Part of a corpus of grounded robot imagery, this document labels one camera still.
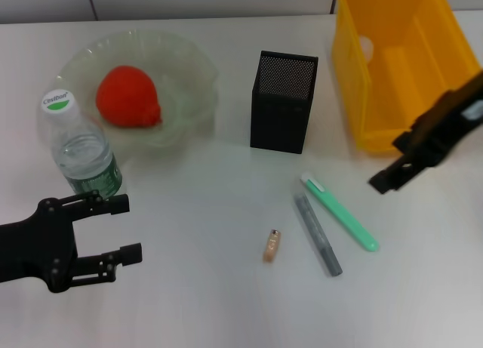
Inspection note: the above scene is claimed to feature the orange fruit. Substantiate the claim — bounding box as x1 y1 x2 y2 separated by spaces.
95 65 164 129

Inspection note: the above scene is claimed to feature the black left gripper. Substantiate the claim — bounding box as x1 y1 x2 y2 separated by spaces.
0 190 144 294

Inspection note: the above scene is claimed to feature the clear water bottle green label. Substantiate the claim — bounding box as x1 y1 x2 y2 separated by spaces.
40 88 124 199

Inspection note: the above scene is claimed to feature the black mesh pen holder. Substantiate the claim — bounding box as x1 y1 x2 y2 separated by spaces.
250 50 320 155

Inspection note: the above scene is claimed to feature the grey marker pen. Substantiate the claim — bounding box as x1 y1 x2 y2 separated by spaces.
293 192 344 278

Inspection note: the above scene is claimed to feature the yellow plastic bin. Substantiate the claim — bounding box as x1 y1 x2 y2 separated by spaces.
331 0 483 155

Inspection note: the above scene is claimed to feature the small beige eraser stick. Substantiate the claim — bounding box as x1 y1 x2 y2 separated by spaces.
263 229 282 265

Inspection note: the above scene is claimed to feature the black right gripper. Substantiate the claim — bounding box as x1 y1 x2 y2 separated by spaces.
368 70 483 196

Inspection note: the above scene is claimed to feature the pale green glass fruit plate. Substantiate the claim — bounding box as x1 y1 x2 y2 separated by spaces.
48 29 220 156

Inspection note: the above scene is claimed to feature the mint green pen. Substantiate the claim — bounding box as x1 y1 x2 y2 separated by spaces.
300 171 380 254

